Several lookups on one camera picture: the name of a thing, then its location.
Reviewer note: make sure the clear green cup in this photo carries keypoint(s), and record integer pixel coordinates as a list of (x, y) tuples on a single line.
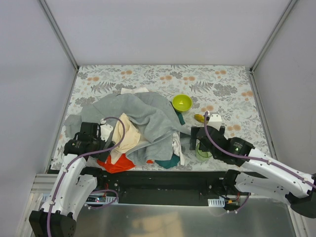
[(202, 156)]

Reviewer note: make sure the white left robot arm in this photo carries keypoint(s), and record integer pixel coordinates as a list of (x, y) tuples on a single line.
[(75, 182)]

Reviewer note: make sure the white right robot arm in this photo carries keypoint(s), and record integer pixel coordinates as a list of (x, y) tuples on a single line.
[(275, 180)]

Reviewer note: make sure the teal cloth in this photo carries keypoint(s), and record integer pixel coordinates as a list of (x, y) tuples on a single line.
[(167, 164)]

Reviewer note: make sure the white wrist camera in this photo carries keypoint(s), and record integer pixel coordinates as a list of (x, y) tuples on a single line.
[(214, 120), (105, 129)]

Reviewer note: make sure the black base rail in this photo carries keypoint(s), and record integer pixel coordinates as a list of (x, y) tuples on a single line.
[(180, 188)]

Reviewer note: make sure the orange cloth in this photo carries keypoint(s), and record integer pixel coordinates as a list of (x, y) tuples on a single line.
[(123, 164)]

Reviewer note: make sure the white cloth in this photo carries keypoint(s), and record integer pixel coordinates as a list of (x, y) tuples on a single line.
[(177, 148)]

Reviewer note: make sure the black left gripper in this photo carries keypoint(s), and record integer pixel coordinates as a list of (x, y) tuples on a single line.
[(104, 151)]

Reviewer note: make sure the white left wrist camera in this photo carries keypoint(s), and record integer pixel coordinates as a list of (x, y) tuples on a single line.
[(105, 129)]

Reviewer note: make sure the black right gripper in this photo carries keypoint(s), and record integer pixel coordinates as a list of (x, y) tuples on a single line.
[(200, 133)]

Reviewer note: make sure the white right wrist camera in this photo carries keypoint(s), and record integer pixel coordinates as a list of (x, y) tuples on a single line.
[(214, 120)]

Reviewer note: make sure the grey sweatshirt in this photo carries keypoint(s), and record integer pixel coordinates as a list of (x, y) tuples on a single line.
[(151, 113)]

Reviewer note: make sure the cream cloth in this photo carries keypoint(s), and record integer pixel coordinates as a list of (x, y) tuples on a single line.
[(131, 137)]

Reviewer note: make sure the floral tablecloth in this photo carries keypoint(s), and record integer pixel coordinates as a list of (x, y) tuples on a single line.
[(224, 90)]

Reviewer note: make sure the lime green bowl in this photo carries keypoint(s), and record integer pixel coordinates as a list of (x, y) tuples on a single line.
[(182, 103)]

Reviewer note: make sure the yellow rubber glove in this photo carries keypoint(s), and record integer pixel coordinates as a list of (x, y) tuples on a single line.
[(199, 118)]

